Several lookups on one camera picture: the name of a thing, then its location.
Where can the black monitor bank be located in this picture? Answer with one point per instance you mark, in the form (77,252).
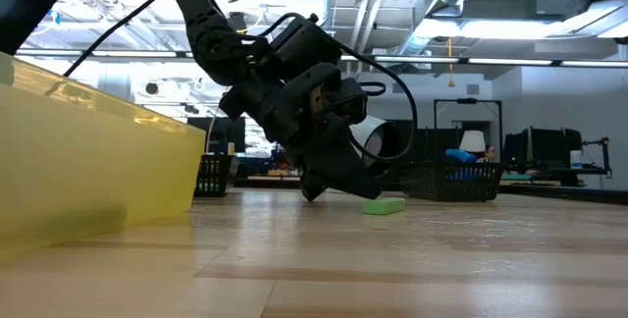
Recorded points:
(544,148)

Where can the white container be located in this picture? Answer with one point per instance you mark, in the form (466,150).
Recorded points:
(576,159)

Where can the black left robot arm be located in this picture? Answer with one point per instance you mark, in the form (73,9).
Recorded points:
(206,28)

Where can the black monitor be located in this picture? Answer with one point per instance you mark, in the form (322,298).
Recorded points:
(223,134)

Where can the person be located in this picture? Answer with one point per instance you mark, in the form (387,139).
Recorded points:
(489,153)

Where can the black metal frame stand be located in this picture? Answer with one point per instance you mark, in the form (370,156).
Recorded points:
(466,100)

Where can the white lampshade table lamp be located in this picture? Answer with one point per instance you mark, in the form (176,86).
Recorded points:
(473,141)

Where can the black articulated stand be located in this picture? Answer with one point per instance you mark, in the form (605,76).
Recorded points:
(607,156)

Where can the green plastic clip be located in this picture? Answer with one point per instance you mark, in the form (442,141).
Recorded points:
(385,206)

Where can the yellow translucent plastic bin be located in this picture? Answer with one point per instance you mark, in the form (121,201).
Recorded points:
(98,171)

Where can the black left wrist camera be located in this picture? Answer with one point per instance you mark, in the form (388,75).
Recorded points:
(353,99)

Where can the black ceiling-mounted device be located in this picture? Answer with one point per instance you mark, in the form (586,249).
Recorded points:
(239,19)

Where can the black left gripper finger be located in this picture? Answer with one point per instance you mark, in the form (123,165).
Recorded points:
(338,161)
(311,186)

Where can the black slotted plastic basket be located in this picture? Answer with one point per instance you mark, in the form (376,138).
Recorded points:
(218,168)
(451,185)

